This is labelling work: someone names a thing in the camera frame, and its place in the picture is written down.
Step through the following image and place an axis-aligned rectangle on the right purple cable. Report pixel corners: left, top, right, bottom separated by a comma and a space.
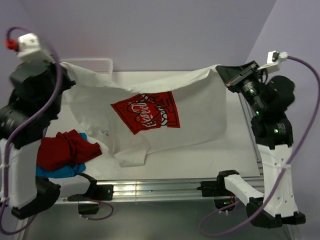
199, 55, 320, 237

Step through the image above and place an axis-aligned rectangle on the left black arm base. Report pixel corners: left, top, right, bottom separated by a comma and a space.
67, 184, 114, 216

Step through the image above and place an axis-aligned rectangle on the purple cable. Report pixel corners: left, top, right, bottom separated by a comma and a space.
0, 26, 115, 236
199, 55, 320, 237

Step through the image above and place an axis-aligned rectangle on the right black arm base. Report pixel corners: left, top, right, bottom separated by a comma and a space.
196, 180, 236, 209

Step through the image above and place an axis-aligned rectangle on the right side aluminium rail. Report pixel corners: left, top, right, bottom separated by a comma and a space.
237, 94, 266, 178

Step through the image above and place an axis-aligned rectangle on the blue t-shirt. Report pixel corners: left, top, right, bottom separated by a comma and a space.
36, 132, 86, 179

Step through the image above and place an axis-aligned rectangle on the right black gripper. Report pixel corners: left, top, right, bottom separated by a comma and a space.
217, 60, 269, 116

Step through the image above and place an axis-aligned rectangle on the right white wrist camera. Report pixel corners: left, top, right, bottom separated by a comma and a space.
257, 50, 289, 74

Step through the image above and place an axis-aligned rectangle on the white printed t-shirt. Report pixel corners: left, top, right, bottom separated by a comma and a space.
62, 62, 227, 167

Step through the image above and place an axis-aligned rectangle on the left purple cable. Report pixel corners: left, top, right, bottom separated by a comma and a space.
0, 26, 115, 236

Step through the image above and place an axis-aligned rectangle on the front aluminium rail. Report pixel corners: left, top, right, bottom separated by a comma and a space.
53, 177, 266, 206

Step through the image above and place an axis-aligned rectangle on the aluminium rail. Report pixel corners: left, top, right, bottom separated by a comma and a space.
237, 94, 266, 178
53, 177, 266, 206

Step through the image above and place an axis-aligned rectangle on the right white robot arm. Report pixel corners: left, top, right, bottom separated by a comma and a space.
216, 61, 306, 229

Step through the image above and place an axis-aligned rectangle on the white plastic basket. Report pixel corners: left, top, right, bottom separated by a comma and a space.
62, 57, 113, 75

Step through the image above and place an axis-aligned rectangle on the dark red t-shirt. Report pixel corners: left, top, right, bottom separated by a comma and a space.
36, 130, 102, 171

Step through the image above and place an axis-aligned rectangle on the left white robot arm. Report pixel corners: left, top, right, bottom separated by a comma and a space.
0, 59, 98, 220

